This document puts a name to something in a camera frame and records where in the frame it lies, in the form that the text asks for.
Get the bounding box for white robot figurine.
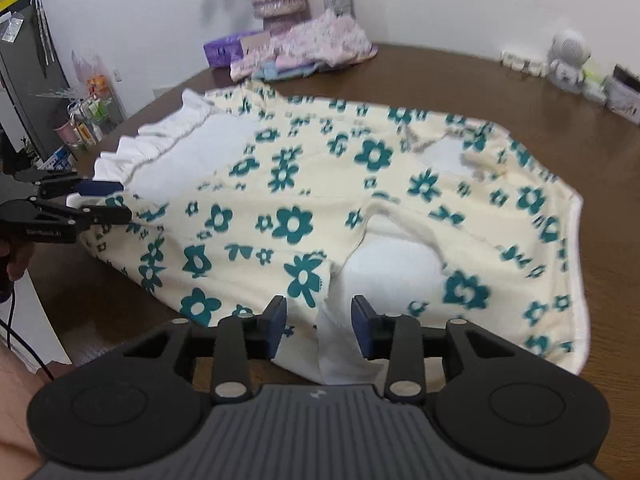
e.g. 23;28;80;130
547;31;591;93

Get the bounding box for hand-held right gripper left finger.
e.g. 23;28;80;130
122;295;288;403

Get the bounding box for person's left hand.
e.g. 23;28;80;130
0;240;35;283

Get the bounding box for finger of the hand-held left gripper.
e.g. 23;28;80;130
14;169;126;200
67;205;133;233

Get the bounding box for small white green boxes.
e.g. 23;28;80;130
582;67;608;106

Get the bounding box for grey tin box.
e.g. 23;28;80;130
605;65;640;123

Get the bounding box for cluttered small household items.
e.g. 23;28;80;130
35;50;126;171

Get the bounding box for cream green floral dress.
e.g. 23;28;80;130
80;80;593;386

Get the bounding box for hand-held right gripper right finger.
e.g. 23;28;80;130
351;294;516;403

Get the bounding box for grey refrigerator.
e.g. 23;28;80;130
0;0;71;161

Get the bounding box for white connector strip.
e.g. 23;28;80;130
501;50;546;78

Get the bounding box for light blue garment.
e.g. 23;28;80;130
262;60;321;82

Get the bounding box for pink floral garment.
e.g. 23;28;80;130
230;10;379;81

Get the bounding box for purple tissue pack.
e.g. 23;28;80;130
203;30;273;68

